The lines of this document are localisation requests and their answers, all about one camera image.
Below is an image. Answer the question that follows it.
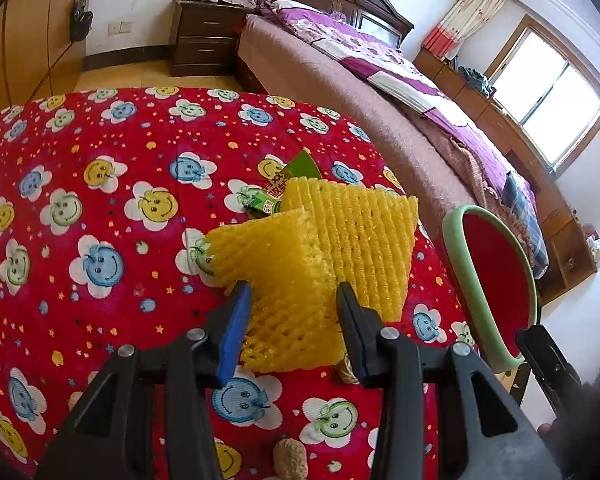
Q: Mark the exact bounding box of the blue plaid pillow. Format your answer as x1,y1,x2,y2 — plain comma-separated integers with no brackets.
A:
501,172,550,281

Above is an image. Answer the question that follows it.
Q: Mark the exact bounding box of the cream red curtain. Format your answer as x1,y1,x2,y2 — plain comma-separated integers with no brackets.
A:
422,0,507,61

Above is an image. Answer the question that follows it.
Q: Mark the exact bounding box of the dark wooden bed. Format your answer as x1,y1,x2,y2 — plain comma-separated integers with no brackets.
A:
222,0,552,281

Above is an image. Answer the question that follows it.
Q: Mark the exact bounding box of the wooden wardrobe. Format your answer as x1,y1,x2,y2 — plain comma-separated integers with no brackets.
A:
0,0,90,110

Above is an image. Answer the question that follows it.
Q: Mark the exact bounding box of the window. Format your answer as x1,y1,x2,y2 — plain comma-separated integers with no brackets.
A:
486,15,600,177

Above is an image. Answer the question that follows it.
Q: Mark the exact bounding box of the green mosquito coil box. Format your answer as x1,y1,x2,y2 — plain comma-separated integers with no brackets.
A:
245,150,322,216

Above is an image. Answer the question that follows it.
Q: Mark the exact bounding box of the wall socket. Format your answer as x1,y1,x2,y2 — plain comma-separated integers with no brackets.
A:
108,21,133,36

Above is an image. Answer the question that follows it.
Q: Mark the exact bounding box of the green red trash bin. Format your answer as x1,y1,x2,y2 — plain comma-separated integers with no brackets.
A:
441,205,539,374

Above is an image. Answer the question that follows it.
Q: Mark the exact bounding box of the black hanging bag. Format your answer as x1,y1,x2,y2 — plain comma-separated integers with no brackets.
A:
69,0,93,42

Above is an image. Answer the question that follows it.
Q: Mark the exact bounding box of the low wooden cabinet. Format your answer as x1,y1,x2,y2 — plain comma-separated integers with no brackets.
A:
414,49,597,306

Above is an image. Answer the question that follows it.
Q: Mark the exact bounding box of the peanut shell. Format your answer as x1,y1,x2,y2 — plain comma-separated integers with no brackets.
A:
273,438,309,480

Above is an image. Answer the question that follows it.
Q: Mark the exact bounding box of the teal clothes pile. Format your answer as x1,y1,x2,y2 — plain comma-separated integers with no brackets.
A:
458,66,495,99

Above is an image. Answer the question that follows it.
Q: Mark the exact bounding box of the yellow foam net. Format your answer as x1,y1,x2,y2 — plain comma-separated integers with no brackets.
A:
204,178,418,373

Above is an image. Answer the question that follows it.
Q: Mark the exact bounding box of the red smiley flower quilt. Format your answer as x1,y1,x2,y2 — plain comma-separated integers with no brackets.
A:
0,86,481,480

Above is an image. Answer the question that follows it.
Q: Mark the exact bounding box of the purple floral duvet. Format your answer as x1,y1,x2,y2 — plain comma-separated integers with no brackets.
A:
260,0,538,212

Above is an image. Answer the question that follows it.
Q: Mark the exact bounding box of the dark wooden nightstand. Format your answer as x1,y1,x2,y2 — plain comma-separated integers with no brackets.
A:
169,0,251,77

